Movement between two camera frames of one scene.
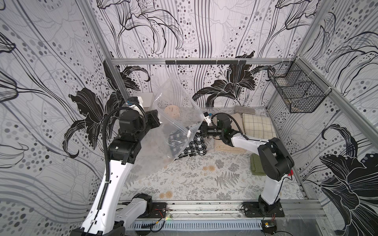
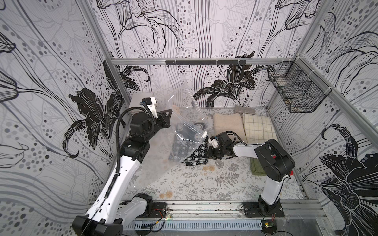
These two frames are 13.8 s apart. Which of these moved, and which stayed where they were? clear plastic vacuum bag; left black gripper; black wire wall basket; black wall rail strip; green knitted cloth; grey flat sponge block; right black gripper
Moved: right black gripper; clear plastic vacuum bag; left black gripper
Stayed: green knitted cloth; grey flat sponge block; black wall rail strip; black wire wall basket
